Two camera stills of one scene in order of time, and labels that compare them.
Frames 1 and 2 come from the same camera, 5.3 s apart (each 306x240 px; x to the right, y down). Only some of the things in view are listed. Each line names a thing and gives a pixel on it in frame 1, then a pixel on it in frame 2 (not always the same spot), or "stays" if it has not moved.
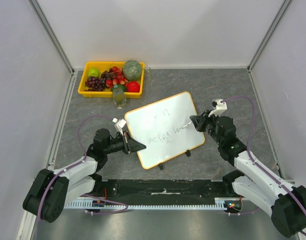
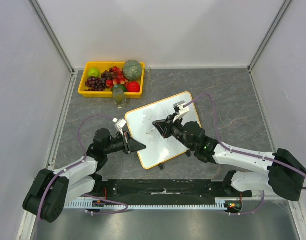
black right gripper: x=205 y=122 -> x=170 y=126
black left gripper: x=131 y=145 stays
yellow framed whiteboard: x=158 y=125 stays
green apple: x=93 y=72 stays
